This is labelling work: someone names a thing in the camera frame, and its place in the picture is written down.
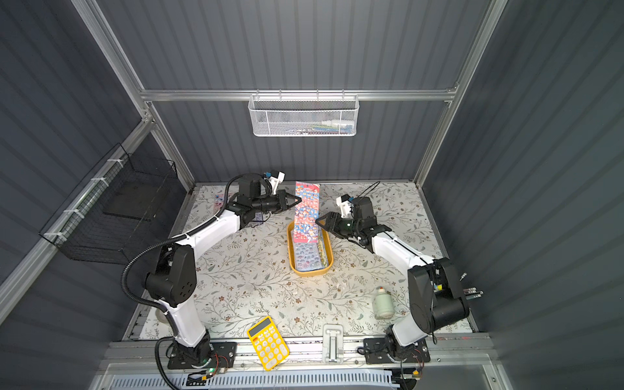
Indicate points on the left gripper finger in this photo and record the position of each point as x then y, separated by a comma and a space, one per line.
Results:
285, 206
289, 197

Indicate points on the pale green bottle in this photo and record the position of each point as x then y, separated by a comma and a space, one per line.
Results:
382, 303

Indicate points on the yellow calculator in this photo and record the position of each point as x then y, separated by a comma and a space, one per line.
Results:
268, 343

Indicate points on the yellow storage tray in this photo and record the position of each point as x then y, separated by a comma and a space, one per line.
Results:
324, 239

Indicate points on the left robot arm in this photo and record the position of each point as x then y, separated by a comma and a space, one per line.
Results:
172, 283

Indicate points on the white wire basket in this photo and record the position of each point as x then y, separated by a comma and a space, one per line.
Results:
269, 118

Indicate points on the white metal bracket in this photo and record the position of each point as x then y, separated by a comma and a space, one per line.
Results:
333, 344

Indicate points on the pale blue jewel sticker sheet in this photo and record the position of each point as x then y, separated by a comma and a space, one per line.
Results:
309, 256

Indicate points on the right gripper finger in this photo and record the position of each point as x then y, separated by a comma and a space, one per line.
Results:
329, 227
330, 218

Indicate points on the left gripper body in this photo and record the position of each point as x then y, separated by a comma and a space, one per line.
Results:
278, 202

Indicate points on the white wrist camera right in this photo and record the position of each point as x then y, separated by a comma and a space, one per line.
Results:
345, 204

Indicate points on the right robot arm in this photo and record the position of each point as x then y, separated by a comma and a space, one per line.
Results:
435, 292

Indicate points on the black wire basket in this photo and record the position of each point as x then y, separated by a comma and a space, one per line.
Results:
133, 204

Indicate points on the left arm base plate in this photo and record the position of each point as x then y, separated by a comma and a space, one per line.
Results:
207, 355

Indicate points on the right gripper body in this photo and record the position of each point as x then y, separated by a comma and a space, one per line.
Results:
339, 224

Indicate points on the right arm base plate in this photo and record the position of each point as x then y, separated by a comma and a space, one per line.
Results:
381, 350

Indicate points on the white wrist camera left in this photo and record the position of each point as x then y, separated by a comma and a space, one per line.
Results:
274, 179

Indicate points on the pink cat sticker sheet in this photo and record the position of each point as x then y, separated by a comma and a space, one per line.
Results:
220, 200

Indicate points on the white tape roll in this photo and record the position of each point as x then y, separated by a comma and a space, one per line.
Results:
161, 317

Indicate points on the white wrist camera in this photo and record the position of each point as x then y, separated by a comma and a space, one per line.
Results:
345, 204
274, 179

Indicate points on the items in white basket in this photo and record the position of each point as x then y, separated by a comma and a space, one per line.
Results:
324, 128

